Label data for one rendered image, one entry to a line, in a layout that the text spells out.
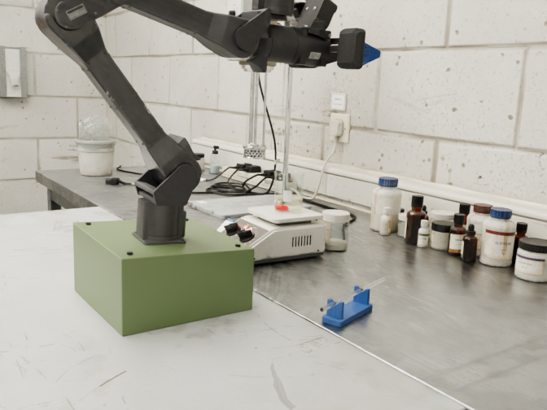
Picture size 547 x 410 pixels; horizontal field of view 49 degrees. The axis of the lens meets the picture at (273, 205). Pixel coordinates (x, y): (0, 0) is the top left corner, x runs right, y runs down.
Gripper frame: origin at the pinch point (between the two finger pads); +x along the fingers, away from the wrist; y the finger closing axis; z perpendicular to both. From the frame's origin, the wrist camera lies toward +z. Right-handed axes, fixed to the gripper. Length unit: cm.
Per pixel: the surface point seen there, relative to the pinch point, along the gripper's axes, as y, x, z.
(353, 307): -16.1, -6.8, -39.2
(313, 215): 12.1, 4.9, -31.5
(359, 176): 47, 45, -30
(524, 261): -16, 34, -35
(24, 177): 262, -8, -65
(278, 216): 13.8, -2.4, -31.7
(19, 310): 7, -51, -42
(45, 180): 132, -23, -44
